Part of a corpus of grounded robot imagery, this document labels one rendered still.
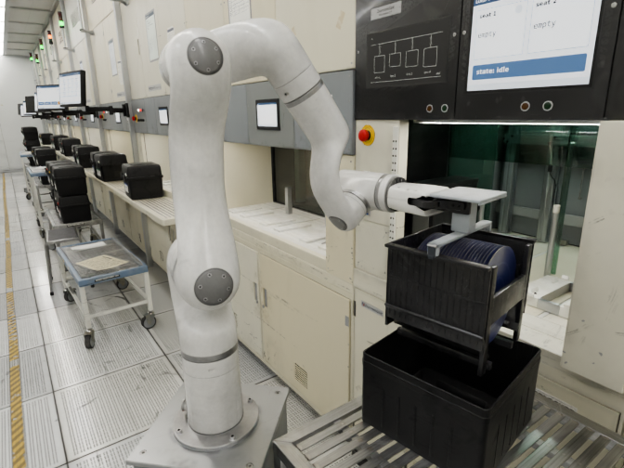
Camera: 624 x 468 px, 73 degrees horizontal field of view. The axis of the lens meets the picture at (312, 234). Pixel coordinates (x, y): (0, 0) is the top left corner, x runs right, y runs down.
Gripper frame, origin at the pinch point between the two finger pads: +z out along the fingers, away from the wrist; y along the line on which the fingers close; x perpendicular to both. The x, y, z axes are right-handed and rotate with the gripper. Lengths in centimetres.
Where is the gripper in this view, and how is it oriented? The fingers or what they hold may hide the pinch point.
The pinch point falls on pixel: (465, 203)
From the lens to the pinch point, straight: 86.9
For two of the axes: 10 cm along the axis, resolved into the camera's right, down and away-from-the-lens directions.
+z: 7.1, 1.8, -6.8
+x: -0.1, -9.6, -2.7
